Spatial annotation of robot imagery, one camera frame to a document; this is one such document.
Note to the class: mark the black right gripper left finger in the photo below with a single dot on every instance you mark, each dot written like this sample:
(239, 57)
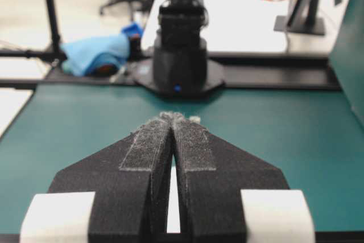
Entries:
(118, 194)

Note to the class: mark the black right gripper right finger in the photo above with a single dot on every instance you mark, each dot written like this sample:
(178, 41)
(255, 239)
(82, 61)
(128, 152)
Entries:
(229, 195)

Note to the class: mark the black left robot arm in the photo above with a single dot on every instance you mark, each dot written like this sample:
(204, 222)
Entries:
(179, 66)

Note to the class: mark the blue cloth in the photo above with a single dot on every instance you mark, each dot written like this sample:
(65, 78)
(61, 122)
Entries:
(85, 56)

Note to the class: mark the black monitor on stand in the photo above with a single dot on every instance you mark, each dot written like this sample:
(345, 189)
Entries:
(301, 18)

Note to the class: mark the black metal frame pole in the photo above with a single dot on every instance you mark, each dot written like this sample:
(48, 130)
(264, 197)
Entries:
(53, 52)

